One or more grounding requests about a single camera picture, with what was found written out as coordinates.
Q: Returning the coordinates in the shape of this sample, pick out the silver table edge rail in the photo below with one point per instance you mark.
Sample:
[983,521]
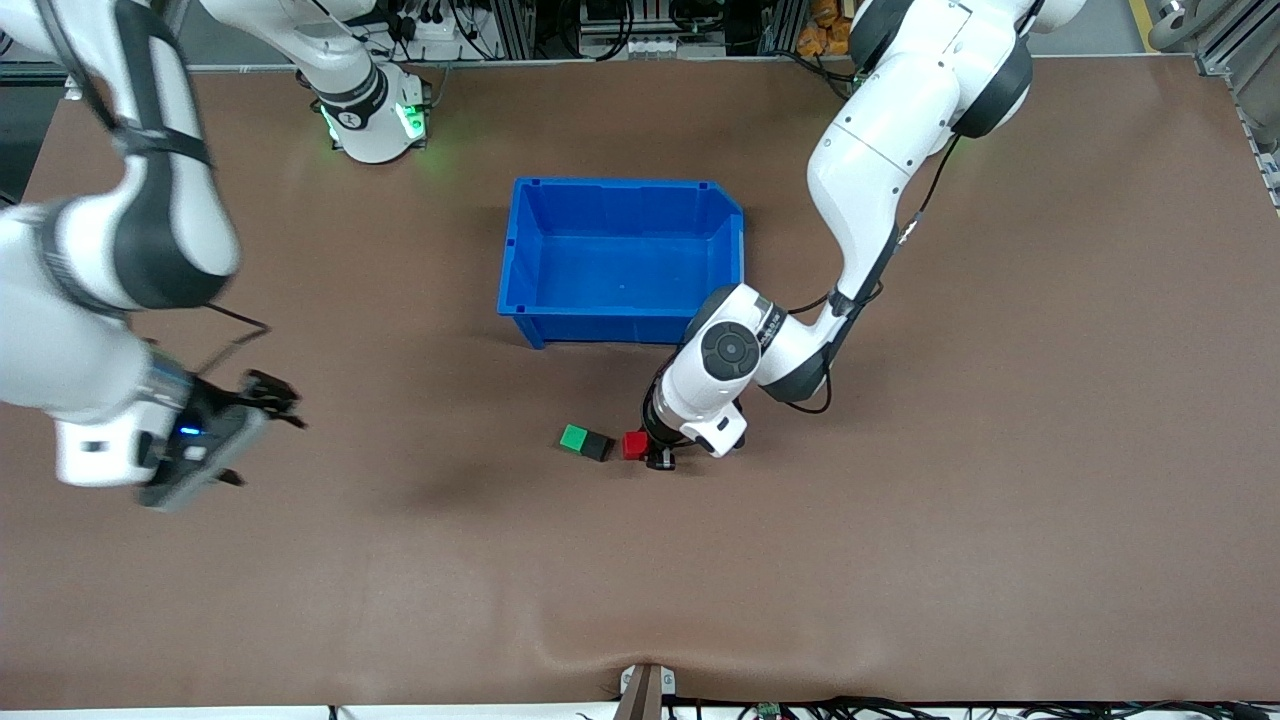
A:
[600,63]

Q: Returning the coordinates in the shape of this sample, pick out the orange snack packet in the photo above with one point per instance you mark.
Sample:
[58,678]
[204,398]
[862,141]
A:
[845,42]
[812,42]
[826,12]

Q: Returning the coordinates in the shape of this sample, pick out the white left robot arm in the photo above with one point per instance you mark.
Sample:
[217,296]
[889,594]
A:
[880,150]

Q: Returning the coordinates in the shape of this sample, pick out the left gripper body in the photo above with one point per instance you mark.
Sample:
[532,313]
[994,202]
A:
[655,440]

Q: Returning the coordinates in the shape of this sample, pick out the white power strip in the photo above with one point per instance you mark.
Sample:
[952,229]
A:
[440,32]

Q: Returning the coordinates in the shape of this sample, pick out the small white corner bracket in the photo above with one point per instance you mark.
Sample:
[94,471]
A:
[74,88]

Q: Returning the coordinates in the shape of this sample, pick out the red cube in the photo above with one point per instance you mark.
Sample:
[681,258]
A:
[634,445]

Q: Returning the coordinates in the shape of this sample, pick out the green cube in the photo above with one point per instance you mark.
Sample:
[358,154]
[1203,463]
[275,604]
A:
[573,438]

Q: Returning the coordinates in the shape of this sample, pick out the aluminium frame rail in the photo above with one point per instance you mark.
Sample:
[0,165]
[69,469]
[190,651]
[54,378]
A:
[1235,50]

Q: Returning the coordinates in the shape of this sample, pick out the brown table mat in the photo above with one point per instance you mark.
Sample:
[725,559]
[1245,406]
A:
[640,560]

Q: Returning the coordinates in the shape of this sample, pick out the grey round fixture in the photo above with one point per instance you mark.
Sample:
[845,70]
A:
[1172,25]

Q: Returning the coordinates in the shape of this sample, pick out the white terminal block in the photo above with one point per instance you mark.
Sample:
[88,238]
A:
[650,47]

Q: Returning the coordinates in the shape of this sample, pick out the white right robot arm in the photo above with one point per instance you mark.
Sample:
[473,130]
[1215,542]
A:
[150,220]

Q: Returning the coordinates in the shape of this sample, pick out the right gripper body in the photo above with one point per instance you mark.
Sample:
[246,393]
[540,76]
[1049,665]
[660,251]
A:
[232,398]

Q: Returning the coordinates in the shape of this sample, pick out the metal clamp bracket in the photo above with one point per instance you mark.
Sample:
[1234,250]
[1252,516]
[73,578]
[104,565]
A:
[646,690]

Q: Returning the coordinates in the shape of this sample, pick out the aluminium frame post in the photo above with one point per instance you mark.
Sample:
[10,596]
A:
[783,25]
[512,28]

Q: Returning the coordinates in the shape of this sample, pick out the blue plastic bin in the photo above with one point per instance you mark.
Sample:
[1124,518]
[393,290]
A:
[620,270]

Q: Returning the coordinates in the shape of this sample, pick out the black cube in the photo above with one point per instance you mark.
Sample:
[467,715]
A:
[600,447]

